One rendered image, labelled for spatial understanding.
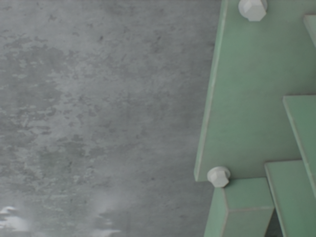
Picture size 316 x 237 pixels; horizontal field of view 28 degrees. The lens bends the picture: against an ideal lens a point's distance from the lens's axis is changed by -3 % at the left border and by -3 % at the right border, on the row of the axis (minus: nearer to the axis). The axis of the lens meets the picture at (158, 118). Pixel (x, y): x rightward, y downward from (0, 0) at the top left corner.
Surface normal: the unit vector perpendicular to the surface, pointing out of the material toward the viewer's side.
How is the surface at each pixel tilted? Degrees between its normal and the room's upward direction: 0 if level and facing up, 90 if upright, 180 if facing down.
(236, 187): 90
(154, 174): 0
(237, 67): 0
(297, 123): 90
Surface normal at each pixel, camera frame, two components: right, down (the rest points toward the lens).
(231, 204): 0.07, -0.69
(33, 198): 0.12, 0.72
